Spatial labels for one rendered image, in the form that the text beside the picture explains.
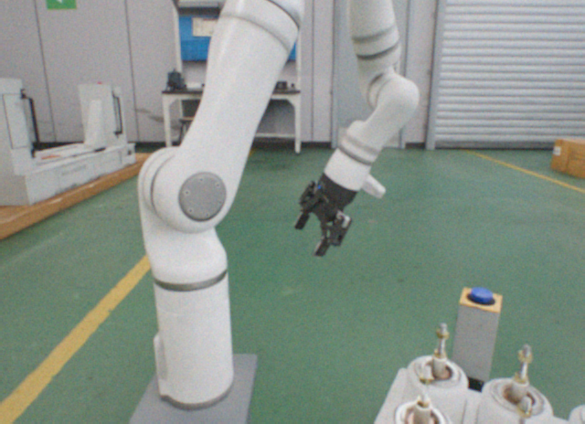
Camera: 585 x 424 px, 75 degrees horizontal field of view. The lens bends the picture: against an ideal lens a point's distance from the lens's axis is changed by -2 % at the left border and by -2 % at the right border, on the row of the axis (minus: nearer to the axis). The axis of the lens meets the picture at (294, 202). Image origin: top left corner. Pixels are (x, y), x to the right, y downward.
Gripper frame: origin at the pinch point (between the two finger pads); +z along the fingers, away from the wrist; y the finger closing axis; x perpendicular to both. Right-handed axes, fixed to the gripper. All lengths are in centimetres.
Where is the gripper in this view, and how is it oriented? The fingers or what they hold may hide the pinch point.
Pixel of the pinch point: (307, 239)
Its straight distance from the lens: 77.7
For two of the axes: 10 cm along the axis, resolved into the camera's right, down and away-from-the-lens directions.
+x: 8.1, 2.0, 5.4
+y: 3.8, 5.3, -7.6
